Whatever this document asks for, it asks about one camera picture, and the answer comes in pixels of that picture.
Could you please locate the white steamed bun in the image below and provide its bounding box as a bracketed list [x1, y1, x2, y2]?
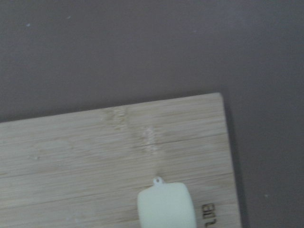
[137, 177, 197, 228]

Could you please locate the bamboo cutting board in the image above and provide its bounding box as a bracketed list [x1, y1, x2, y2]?
[0, 93, 241, 228]

